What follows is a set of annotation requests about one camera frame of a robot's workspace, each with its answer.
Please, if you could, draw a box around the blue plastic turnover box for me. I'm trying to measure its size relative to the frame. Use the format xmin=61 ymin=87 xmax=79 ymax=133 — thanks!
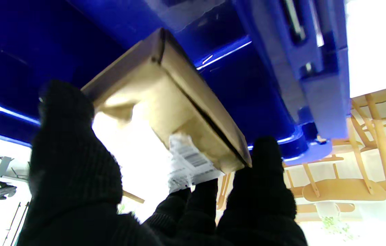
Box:
xmin=0 ymin=0 xmax=350 ymax=166

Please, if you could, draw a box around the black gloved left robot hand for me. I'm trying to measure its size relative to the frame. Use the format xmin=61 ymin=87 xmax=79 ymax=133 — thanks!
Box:
xmin=16 ymin=80 xmax=309 ymax=246

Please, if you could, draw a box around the cardboard package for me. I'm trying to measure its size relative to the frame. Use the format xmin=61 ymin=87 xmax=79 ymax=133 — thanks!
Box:
xmin=81 ymin=28 xmax=252 ymax=193

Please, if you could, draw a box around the printed room scene backdrop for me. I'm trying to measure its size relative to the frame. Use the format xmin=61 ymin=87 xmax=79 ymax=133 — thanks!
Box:
xmin=118 ymin=82 xmax=386 ymax=246

